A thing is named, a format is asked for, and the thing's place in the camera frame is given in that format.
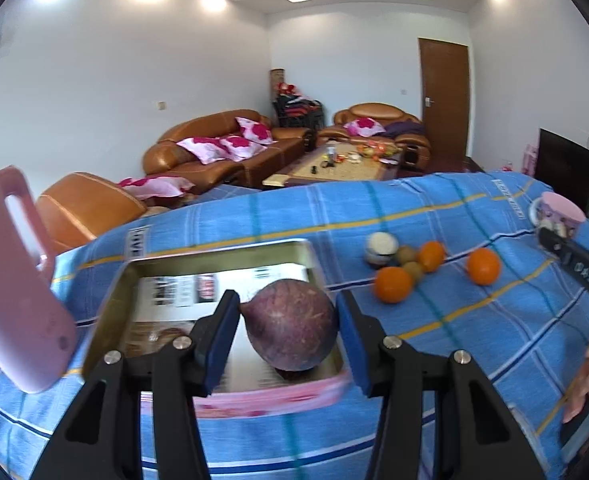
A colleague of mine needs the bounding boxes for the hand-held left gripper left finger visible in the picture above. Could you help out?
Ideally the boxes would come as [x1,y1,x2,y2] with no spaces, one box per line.
[29,289,241,480]

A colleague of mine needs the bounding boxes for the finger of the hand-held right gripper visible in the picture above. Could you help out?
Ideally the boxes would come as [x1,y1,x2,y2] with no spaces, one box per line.
[538,227,589,307]

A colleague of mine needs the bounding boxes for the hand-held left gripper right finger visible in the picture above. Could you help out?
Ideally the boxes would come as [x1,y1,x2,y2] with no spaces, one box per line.
[335,290,547,480]

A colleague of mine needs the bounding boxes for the orange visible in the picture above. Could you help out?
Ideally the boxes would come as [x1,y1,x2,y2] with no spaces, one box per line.
[467,247,502,287]
[417,241,446,273]
[373,266,415,305]

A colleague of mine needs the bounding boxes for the person's right hand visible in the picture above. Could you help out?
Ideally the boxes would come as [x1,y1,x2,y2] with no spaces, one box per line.
[563,332,589,425]

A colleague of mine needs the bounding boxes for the pink printed mug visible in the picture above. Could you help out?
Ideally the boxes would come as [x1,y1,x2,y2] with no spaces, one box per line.
[528,191,587,241]

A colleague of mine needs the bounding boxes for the black television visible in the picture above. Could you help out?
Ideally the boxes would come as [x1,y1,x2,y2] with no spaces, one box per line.
[533,128,589,216]

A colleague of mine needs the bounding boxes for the blue plaid blanket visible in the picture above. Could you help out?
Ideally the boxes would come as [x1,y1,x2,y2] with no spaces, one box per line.
[0,170,589,480]

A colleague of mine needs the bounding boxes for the wooden coffee table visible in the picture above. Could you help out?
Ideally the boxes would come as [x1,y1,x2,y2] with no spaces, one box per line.
[262,141,405,190]

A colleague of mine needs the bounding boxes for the pink flowered cloth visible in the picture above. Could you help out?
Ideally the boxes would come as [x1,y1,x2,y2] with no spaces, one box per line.
[117,174,195,198]

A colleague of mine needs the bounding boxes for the orange leather armchair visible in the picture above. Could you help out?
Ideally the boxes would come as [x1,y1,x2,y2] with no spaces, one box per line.
[34,172,149,253]

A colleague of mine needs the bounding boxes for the pink flowered pillow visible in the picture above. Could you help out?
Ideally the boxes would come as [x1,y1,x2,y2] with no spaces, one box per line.
[175,136,225,165]
[236,116,275,145]
[345,117,386,138]
[219,135,269,162]

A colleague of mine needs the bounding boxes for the colourful snack pile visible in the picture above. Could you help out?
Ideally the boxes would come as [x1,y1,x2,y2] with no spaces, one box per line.
[357,142,400,158]

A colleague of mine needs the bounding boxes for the brown wooden door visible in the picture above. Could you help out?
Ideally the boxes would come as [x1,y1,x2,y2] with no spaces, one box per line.
[418,37,471,158]

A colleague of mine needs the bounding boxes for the brown leather three-seat sofa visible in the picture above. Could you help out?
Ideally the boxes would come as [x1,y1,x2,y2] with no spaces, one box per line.
[142,109,309,195]

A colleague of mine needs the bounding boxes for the purple blanket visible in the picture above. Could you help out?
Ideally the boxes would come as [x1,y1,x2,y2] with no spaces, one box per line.
[381,120,425,137]

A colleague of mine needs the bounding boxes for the brown leather armchair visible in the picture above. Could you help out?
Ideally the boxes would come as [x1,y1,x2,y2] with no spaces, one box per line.
[318,103,431,163]

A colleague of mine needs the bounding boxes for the rack with clothes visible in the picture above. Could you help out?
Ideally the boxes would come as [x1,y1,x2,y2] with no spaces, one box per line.
[273,91,325,130]

